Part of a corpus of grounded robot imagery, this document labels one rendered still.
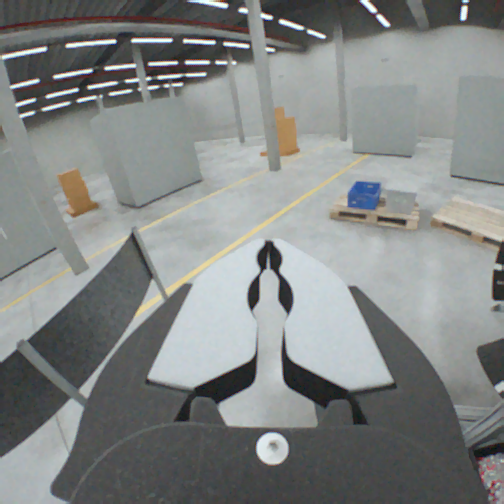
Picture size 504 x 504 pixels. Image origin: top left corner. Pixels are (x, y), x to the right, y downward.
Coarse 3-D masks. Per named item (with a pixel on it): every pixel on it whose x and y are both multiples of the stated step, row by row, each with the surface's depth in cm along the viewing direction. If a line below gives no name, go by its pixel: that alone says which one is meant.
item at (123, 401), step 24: (168, 312) 7; (144, 336) 6; (120, 360) 6; (144, 360) 6; (96, 384) 5; (120, 384) 5; (144, 384) 5; (96, 408) 5; (120, 408) 5; (144, 408) 5; (168, 408) 5; (96, 432) 4; (120, 432) 4; (72, 456) 4; (96, 456) 4; (72, 480) 3
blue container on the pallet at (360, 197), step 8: (360, 184) 346; (368, 184) 339; (376, 184) 332; (352, 192) 334; (360, 192) 353; (368, 192) 345; (376, 192) 338; (352, 200) 311; (360, 200) 303; (368, 200) 298; (376, 200) 294; (360, 208) 309; (368, 208) 303
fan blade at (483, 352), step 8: (488, 344) 45; (496, 344) 43; (480, 352) 46; (488, 352) 45; (496, 352) 43; (480, 360) 46; (488, 360) 44; (496, 360) 42; (488, 368) 43; (496, 368) 41; (488, 376) 42; (496, 376) 41; (496, 384) 40
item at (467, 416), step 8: (456, 408) 99; (464, 408) 96; (472, 408) 95; (480, 408) 93; (488, 408) 91; (464, 416) 94; (472, 416) 92; (480, 416) 90; (464, 424) 90; (472, 424) 88; (488, 440) 78
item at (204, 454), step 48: (144, 432) 4; (192, 432) 4; (240, 432) 4; (288, 432) 4; (336, 432) 4; (384, 432) 4; (96, 480) 3; (144, 480) 3; (192, 480) 3; (240, 480) 3; (288, 480) 3; (336, 480) 3; (384, 480) 3; (432, 480) 3
